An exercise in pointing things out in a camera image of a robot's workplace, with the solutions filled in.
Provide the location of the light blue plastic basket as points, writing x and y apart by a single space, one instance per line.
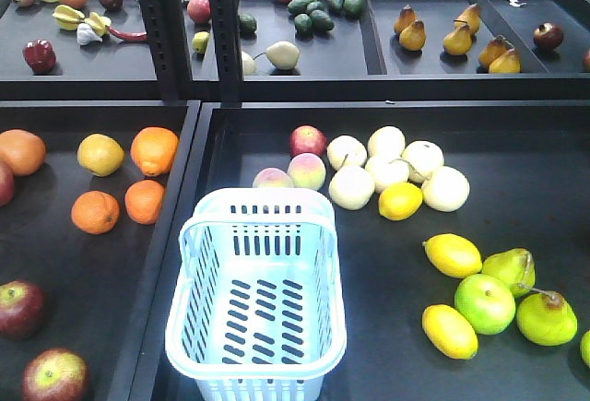
258 312

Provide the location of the pink green peach right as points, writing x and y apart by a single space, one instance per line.
307 170

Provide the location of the pink green peach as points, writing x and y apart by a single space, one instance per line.
307 170
272 177

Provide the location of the pink green peach left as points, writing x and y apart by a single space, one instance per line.
272 177

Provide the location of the red apple centre tray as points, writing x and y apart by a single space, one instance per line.
307 139

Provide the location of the yellow lemon centre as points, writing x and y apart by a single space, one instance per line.
399 201

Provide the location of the yellow lemon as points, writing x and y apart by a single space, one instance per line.
453 255
399 201
450 332

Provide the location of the large orange fruit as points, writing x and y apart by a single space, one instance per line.
153 150

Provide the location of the small orange right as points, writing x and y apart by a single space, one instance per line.
143 201

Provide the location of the small orange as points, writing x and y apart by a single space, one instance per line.
143 201
95 212

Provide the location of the yellow lemon upper right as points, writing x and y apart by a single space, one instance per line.
453 255

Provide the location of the yellow brown pear fruit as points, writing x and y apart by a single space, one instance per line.
100 154

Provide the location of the small orange left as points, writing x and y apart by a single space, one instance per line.
95 212

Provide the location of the yellow lemon lower right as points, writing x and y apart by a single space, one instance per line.
450 332

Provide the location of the red chili pepper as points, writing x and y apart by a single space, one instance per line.
128 36

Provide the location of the green apple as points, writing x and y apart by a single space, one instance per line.
486 302

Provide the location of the green pear upper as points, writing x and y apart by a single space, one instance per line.
515 268

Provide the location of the green pear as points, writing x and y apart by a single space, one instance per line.
545 318
515 268

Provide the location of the white garlic bulb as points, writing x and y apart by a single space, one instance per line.
86 35

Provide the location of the big orange grapefruit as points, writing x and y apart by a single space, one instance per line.
23 151

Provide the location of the red bell pepper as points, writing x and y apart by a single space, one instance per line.
39 56

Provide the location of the green pear lower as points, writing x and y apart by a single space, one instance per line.
545 318

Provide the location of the red apple left edge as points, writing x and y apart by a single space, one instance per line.
7 184

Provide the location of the red apple left middle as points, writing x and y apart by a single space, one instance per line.
23 307

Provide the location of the red apple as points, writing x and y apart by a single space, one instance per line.
23 307
55 374

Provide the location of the red apple front left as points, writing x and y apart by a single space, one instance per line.
55 374

